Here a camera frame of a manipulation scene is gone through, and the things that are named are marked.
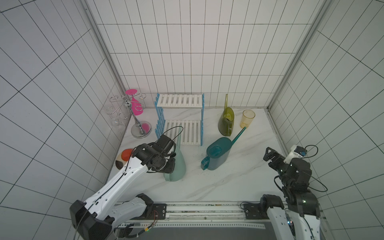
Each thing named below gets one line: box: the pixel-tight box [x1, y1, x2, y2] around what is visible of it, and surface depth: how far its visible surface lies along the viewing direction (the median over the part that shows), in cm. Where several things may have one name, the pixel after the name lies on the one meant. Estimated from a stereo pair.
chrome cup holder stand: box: [109, 93, 152, 139], surface depth 97 cm
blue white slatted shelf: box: [154, 93, 205, 146], surface depth 92 cm
